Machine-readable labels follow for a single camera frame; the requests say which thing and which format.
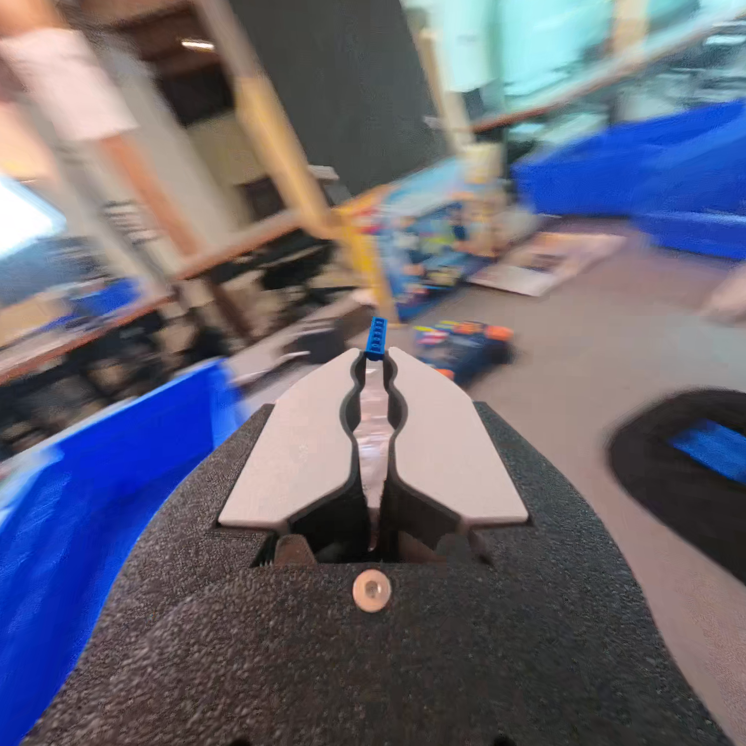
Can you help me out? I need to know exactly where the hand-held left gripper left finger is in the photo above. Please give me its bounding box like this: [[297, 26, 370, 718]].
[[217, 348, 374, 532]]

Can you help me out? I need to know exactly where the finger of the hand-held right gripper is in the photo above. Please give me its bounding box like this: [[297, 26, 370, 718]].
[[702, 271, 746, 324]]

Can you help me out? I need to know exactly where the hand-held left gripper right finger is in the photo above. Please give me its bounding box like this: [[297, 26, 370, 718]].
[[382, 347, 530, 532]]

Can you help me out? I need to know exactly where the blue plastic bin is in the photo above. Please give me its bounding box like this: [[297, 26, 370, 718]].
[[512, 99, 746, 219], [0, 357, 242, 746], [632, 210, 746, 260]]

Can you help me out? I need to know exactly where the black foam-lined case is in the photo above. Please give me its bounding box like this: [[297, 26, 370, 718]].
[[606, 389, 746, 575]]

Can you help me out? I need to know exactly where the clear plastic bag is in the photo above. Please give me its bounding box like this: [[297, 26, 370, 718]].
[[352, 370, 392, 551]]

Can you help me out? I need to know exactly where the toy handheld game console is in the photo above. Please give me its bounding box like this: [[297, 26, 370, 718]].
[[411, 319, 516, 387]]

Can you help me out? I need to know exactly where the small dark blue box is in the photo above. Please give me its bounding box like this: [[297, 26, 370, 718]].
[[294, 317, 350, 365]]

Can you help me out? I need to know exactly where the instruction booklet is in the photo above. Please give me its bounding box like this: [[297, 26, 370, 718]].
[[466, 230, 624, 298]]

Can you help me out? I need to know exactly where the wooden desk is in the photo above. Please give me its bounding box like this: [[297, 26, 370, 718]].
[[0, 210, 327, 385]]

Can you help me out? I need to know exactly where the colourful toy set box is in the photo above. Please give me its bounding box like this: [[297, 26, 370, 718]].
[[338, 143, 508, 324]]

